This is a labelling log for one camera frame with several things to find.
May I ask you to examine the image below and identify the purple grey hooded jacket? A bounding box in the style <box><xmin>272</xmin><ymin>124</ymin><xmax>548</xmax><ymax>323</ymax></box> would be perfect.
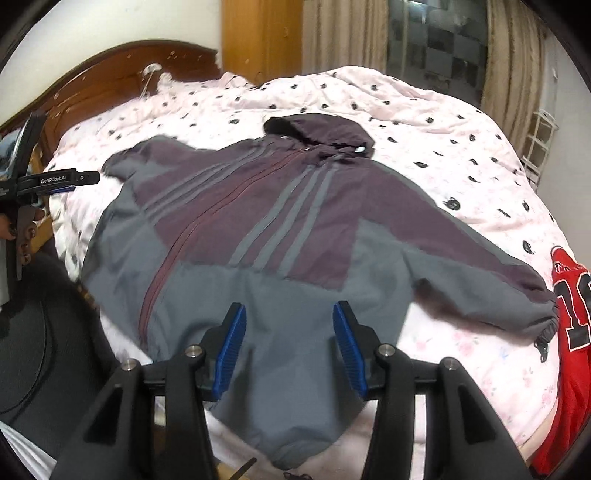
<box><xmin>80</xmin><ymin>114</ymin><xmax>558</xmax><ymax>470</ymax></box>

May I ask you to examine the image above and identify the dark wooden headboard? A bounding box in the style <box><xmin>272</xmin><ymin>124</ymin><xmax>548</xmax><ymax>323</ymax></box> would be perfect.
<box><xmin>1</xmin><ymin>40</ymin><xmax>221</xmax><ymax>159</ymax></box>

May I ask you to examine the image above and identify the black trousered knee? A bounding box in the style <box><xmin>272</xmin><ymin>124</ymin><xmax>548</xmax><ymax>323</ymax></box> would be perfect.
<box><xmin>1</xmin><ymin>252</ymin><xmax>119</xmax><ymax>457</ymax></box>

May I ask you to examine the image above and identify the red basketball jersey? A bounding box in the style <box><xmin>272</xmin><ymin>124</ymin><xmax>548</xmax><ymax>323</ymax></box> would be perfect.
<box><xmin>532</xmin><ymin>246</ymin><xmax>590</xmax><ymax>476</ymax></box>

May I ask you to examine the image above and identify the orange wooden wardrobe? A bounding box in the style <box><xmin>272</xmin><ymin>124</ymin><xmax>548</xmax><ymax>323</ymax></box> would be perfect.
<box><xmin>221</xmin><ymin>0</ymin><xmax>304</xmax><ymax>85</ymax></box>

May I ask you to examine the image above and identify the beige left curtain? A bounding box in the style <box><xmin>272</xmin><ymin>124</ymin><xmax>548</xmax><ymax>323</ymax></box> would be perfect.
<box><xmin>301</xmin><ymin>0</ymin><xmax>389</xmax><ymax>74</ymax></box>

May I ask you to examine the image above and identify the beige curtain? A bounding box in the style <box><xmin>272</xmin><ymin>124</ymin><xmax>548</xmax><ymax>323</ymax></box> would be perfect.
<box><xmin>481</xmin><ymin>0</ymin><xmax>547</xmax><ymax>154</ymax></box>
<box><xmin>301</xmin><ymin>0</ymin><xmax>389</xmax><ymax>74</ymax></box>

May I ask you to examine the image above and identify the white shelf rack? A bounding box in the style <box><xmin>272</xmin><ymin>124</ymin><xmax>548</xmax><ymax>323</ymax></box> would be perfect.
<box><xmin>521</xmin><ymin>109</ymin><xmax>559</xmax><ymax>191</ymax></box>

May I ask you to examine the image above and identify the beige right curtain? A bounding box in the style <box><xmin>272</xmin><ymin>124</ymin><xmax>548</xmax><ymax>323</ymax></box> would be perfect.
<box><xmin>481</xmin><ymin>0</ymin><xmax>547</xmax><ymax>154</ymax></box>

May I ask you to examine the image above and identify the dark window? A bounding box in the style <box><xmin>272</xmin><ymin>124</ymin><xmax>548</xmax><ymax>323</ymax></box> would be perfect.
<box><xmin>386</xmin><ymin>0</ymin><xmax>488</xmax><ymax>107</ymax></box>

